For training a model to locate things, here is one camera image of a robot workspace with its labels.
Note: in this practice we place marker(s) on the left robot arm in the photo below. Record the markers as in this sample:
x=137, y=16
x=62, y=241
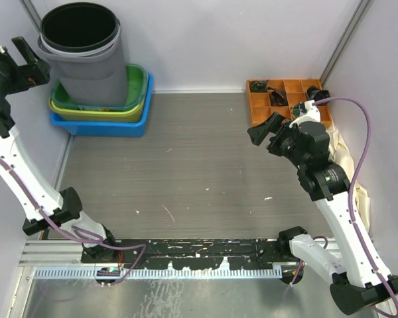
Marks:
x=43, y=205

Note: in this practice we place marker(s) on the yellow-green plastic tub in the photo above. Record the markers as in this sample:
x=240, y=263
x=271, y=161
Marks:
x=131, y=116

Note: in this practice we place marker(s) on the green plastic tub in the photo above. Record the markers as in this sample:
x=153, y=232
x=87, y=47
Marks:
x=137, y=82

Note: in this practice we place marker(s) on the aluminium rail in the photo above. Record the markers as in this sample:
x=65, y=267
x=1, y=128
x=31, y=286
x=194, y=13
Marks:
x=55, y=252

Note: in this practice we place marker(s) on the cream cloth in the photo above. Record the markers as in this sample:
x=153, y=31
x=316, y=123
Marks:
x=340, y=154

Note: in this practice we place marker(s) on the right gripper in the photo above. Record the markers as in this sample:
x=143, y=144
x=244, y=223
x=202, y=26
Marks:
x=259, y=132

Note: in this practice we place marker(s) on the blue plastic tub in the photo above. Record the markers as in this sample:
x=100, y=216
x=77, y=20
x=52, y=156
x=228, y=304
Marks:
x=111, y=129

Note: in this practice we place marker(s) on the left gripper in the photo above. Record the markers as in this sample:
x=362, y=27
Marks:
x=36, y=71

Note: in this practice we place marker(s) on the black ribbed bin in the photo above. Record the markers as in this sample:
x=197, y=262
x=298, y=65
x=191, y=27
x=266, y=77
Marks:
x=79, y=27

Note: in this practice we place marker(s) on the orange compartment tray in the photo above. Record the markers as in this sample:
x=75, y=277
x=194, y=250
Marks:
x=259, y=105

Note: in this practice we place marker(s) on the grey mesh waste basket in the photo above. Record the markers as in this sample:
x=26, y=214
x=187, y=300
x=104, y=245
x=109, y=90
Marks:
x=95, y=80

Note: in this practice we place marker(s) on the light grey round bucket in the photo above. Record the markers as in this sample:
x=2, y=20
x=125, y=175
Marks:
x=47, y=51

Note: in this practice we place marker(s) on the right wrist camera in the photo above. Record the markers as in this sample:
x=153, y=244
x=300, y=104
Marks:
x=308, y=112

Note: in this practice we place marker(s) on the black part in tray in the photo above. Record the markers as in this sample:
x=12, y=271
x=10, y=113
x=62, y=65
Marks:
x=277, y=97
x=258, y=86
x=317, y=94

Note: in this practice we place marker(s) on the white cable duct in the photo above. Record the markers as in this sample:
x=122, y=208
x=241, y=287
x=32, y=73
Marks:
x=111, y=272

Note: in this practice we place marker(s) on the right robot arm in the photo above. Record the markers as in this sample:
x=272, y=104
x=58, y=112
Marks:
x=359, y=279

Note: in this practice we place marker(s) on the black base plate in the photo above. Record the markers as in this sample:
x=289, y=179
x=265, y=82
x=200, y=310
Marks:
x=201, y=254

